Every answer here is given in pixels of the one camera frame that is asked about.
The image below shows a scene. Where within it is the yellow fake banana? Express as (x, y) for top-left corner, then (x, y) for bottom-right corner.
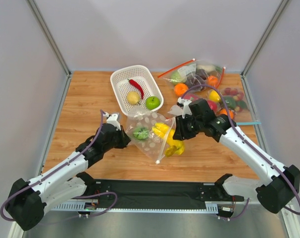
(152, 122), (185, 157)

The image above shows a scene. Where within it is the clear dotted zip bag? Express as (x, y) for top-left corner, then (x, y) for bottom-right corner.
(125, 106), (175, 164)

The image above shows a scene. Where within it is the green fake apple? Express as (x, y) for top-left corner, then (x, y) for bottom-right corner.
(146, 96), (161, 110)

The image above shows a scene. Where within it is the yellow fake pear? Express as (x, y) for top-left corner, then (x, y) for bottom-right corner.
(126, 91), (141, 105)

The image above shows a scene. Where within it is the red fake chili pepper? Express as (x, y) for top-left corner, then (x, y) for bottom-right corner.
(128, 79), (144, 99)

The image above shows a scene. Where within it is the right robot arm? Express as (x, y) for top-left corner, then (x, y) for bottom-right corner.
(173, 97), (300, 214)

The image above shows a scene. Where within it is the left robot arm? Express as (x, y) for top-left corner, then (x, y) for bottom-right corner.
(4, 123), (130, 231)

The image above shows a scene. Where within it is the green fake fruit black stripe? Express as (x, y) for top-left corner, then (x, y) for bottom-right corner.
(133, 126), (150, 140)

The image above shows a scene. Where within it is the middle zip bag red seal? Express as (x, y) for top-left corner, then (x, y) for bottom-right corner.
(168, 93), (221, 116)

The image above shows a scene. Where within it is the zip bag red seal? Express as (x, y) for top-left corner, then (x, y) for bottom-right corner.
(168, 93), (221, 116)
(158, 59), (226, 88)

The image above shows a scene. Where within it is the loose orange fake fruit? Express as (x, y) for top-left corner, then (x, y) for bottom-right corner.
(174, 83), (189, 97)

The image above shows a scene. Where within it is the back zip bag red seal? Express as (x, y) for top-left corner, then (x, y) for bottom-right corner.
(158, 59), (226, 88)

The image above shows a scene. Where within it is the right zip bag blue seal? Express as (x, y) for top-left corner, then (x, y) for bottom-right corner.
(206, 86), (261, 126)

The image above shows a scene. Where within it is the white perforated plastic basket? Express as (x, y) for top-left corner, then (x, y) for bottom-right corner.
(110, 65), (164, 115)

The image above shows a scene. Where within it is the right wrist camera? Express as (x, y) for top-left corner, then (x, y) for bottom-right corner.
(177, 97), (192, 119)

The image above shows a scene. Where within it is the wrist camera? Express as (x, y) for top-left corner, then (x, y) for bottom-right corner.
(177, 97), (192, 119)
(106, 113), (121, 130)

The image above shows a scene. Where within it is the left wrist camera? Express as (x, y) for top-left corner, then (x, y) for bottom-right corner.
(106, 113), (121, 130)

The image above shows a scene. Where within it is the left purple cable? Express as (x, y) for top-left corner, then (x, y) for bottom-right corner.
(0, 109), (110, 221)

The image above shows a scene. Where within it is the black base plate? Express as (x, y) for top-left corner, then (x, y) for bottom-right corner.
(84, 179), (244, 210)

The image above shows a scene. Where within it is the slotted cable duct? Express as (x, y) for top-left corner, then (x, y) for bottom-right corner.
(50, 200), (220, 213)

